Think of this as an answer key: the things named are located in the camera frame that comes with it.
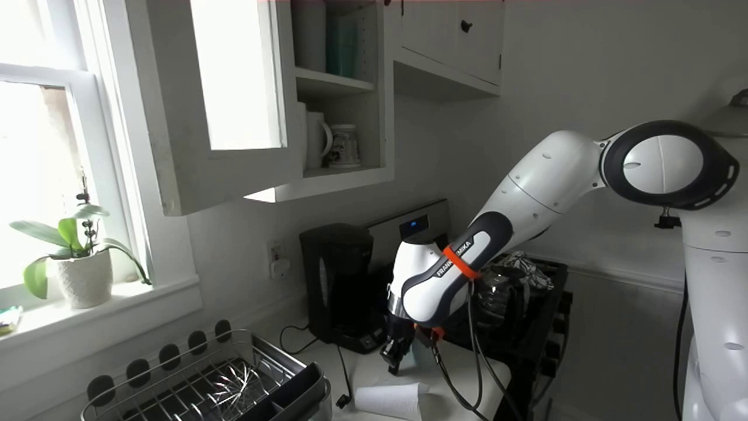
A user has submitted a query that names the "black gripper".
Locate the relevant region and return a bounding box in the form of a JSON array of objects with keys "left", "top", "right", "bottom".
[{"left": 379, "top": 311, "right": 428, "bottom": 376}]

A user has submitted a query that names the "stainless steel drying rack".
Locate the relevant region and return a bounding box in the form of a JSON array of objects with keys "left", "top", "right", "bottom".
[{"left": 79, "top": 318, "right": 335, "bottom": 421}]

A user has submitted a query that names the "black coffee maker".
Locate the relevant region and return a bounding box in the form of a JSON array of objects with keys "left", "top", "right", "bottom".
[{"left": 300, "top": 222, "right": 392, "bottom": 355}]

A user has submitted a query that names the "glass coffee carafe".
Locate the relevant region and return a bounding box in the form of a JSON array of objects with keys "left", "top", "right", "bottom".
[{"left": 474, "top": 256, "right": 549, "bottom": 331}]

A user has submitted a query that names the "patterned white mug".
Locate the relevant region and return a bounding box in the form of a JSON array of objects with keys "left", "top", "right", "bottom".
[{"left": 325, "top": 121, "right": 362, "bottom": 173}]

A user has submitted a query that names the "plain white mug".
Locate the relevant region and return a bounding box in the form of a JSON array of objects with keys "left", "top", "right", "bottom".
[{"left": 304, "top": 107, "right": 337, "bottom": 175}]

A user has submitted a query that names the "teal tumbler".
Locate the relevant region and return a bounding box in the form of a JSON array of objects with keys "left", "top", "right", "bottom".
[{"left": 325, "top": 4, "right": 386, "bottom": 83}]

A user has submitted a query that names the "green potted plant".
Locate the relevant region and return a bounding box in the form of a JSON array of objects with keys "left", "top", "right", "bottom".
[{"left": 6, "top": 173, "right": 155, "bottom": 311}]

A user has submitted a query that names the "small glass dish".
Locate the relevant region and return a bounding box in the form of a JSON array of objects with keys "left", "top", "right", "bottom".
[{"left": 0, "top": 305, "right": 26, "bottom": 340}]

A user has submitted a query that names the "black power cord with plug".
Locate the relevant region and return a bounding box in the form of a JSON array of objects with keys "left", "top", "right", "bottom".
[{"left": 279, "top": 321, "right": 357, "bottom": 412}]

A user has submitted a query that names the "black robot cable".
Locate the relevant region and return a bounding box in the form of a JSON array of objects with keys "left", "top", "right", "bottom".
[{"left": 414, "top": 286, "right": 526, "bottom": 421}]

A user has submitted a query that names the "white wall outlet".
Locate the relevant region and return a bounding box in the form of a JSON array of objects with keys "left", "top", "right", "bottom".
[{"left": 263, "top": 238, "right": 293, "bottom": 284}]

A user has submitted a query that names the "white wall cabinet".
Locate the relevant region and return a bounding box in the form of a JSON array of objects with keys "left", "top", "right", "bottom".
[{"left": 97, "top": 0, "right": 507, "bottom": 218}]

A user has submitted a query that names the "white window frame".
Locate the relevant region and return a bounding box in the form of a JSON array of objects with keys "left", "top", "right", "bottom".
[{"left": 0, "top": 0, "right": 205, "bottom": 376}]

